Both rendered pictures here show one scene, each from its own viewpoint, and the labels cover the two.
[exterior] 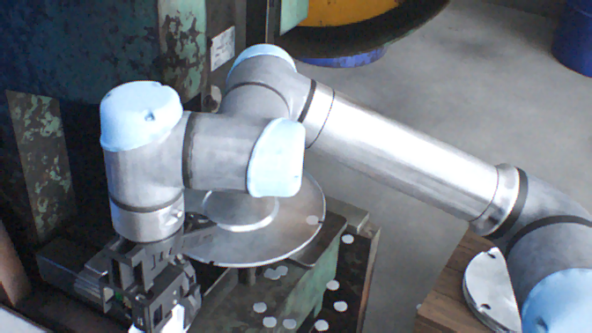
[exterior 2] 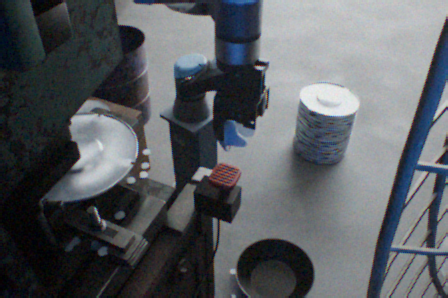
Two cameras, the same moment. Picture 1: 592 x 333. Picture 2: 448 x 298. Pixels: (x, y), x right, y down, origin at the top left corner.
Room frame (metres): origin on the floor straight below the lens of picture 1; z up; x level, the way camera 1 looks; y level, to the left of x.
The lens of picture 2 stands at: (0.58, 0.73, 1.36)
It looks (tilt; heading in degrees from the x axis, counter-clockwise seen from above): 43 degrees down; 268
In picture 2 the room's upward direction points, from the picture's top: straight up
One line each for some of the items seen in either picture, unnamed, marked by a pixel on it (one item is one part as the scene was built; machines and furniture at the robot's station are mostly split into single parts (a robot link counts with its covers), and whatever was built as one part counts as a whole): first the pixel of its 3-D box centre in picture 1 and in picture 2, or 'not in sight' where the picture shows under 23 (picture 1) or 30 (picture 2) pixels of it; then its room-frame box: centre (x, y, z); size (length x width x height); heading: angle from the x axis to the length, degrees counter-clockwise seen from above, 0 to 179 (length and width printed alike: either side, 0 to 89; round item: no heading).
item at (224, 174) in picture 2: not in sight; (224, 185); (0.55, 0.14, 0.72); 0.07 x 0.06 x 0.08; 64
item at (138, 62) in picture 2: not in sight; (112, 80); (1.11, -1.10, 0.24); 0.42 x 0.42 x 0.48
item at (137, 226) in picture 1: (150, 208); (238, 45); (0.53, 0.15, 1.07); 0.08 x 0.08 x 0.05
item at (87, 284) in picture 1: (121, 245); (101, 227); (0.79, 0.28, 0.76); 0.17 x 0.06 x 0.10; 154
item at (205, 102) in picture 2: not in sight; (191, 101); (0.65, -0.51, 0.50); 0.15 x 0.15 x 0.10
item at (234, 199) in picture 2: not in sight; (217, 212); (0.57, 0.13, 0.62); 0.10 x 0.06 x 0.20; 154
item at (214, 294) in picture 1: (184, 225); (50, 223); (0.95, 0.20, 0.68); 0.45 x 0.30 x 0.06; 154
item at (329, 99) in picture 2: not in sight; (329, 98); (0.00, -0.79, 0.31); 0.29 x 0.29 x 0.01
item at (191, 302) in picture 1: (180, 299); not in sight; (0.54, 0.12, 0.92); 0.05 x 0.02 x 0.09; 64
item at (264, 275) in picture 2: not in sight; (274, 275); (0.35, -0.02, 0.04); 0.30 x 0.30 x 0.07
